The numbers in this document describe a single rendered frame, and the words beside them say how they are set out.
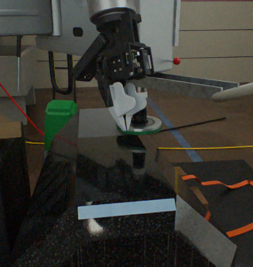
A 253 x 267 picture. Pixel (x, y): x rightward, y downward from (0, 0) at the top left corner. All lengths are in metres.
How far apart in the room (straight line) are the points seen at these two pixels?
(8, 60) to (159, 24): 2.85
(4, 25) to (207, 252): 1.35
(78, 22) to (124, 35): 1.07
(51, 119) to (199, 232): 2.12
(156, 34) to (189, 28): 5.11
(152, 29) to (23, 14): 0.70
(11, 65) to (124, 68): 3.53
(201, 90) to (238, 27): 5.66
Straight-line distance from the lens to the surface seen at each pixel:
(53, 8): 1.94
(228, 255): 1.27
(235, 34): 6.88
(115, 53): 0.62
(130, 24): 0.63
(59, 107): 3.04
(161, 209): 1.08
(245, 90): 0.96
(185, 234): 1.11
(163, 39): 1.48
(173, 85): 1.33
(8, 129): 1.69
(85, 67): 0.68
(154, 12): 1.43
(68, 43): 1.78
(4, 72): 4.13
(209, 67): 6.77
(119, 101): 0.63
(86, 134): 1.61
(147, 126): 1.53
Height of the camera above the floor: 1.36
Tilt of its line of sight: 20 degrees down
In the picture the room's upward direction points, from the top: straight up
